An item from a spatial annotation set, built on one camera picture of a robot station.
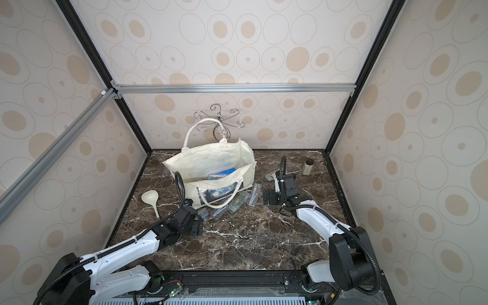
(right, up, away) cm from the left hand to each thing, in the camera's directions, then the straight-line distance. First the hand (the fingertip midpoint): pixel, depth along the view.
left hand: (200, 222), depth 85 cm
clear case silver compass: (+7, +3, +7) cm, 10 cm away
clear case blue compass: (+25, +11, +14) cm, 31 cm away
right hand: (+37, +12, +4) cm, 39 cm away
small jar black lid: (+54, +25, +18) cm, 62 cm away
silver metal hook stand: (+8, +46, +3) cm, 46 cm away
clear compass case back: (+35, +20, +21) cm, 45 cm away
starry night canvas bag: (+4, +21, +14) cm, 26 cm away
